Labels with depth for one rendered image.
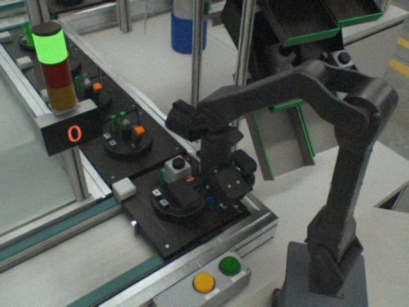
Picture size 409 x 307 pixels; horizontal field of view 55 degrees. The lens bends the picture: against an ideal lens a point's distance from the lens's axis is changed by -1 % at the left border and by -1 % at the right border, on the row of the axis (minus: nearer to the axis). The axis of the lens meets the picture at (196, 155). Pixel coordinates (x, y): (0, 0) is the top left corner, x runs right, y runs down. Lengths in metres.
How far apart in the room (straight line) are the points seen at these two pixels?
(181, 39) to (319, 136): 0.84
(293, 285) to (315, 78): 0.40
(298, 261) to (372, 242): 0.39
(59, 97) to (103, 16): 1.27
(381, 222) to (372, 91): 0.73
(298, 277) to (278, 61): 0.46
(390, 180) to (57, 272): 0.97
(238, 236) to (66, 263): 0.39
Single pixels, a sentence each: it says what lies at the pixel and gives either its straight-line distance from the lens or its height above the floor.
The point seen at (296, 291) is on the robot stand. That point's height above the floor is 1.06.
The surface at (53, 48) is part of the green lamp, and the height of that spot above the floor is 1.39.
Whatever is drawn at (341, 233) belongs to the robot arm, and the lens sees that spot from 0.67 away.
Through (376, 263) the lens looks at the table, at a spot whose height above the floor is 0.86.
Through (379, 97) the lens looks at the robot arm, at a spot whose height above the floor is 1.45.
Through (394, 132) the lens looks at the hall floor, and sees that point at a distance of 3.10.
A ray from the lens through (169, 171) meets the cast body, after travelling 0.91.
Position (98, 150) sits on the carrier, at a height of 0.97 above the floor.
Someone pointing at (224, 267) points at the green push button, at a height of 0.97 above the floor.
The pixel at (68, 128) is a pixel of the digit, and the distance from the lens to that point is 0.82.
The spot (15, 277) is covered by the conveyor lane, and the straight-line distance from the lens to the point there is 1.00.
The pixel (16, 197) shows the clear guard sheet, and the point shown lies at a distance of 0.96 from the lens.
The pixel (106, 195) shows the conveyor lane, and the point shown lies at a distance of 1.03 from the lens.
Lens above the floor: 1.72
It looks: 43 degrees down
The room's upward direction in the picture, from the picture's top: 2 degrees clockwise
